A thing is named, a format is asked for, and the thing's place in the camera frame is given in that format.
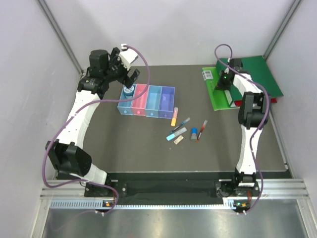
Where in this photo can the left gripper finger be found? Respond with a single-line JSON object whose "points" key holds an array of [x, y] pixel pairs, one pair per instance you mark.
{"points": [[123, 79], [129, 80]]}

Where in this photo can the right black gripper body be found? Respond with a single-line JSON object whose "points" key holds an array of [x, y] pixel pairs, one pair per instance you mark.
{"points": [[224, 81]]}

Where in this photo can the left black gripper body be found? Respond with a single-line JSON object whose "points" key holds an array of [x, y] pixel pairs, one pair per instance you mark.
{"points": [[116, 68]]}

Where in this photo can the blue slime jar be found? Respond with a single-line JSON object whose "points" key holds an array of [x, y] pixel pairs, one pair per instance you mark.
{"points": [[128, 92]]}

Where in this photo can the light green folder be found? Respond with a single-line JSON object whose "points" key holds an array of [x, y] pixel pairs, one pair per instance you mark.
{"points": [[220, 100]]}

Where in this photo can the red folder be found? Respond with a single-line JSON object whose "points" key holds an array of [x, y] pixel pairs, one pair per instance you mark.
{"points": [[238, 103]]}

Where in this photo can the pink drawer box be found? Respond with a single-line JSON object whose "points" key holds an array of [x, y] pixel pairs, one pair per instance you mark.
{"points": [[138, 105]]}

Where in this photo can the dark green binder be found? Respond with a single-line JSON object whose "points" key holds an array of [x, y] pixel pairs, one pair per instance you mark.
{"points": [[260, 73]]}

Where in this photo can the purple drawer box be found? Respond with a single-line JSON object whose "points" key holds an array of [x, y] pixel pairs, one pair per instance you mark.
{"points": [[166, 107]]}

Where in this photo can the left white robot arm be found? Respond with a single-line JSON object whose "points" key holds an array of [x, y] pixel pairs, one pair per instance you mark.
{"points": [[65, 151]]}

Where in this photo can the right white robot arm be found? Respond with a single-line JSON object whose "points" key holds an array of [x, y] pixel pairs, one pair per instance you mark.
{"points": [[252, 117]]}

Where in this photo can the red pen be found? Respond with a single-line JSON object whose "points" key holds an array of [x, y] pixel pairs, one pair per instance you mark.
{"points": [[201, 130]]}

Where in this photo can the dark blue pen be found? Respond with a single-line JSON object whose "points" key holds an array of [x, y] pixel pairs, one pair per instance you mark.
{"points": [[177, 127]]}

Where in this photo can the grey blue glue stick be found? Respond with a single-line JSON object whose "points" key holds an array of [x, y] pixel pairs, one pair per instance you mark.
{"points": [[194, 134]]}

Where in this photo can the orange highlighter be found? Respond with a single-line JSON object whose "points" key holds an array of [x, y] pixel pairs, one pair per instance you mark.
{"points": [[174, 116]]}

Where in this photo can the beige eraser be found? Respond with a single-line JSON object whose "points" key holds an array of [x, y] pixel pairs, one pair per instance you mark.
{"points": [[178, 139]]}

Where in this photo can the light blue highlighter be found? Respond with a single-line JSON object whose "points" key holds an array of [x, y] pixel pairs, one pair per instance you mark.
{"points": [[176, 134]]}

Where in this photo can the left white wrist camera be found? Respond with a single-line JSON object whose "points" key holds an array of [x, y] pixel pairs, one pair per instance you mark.
{"points": [[127, 56]]}

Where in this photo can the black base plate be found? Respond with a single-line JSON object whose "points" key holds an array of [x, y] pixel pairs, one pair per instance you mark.
{"points": [[210, 188]]}

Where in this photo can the aluminium front rail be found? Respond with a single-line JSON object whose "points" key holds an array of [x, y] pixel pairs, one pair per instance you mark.
{"points": [[283, 188]]}

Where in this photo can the grey slotted cable duct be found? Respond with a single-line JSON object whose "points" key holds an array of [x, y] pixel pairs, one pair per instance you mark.
{"points": [[103, 205]]}

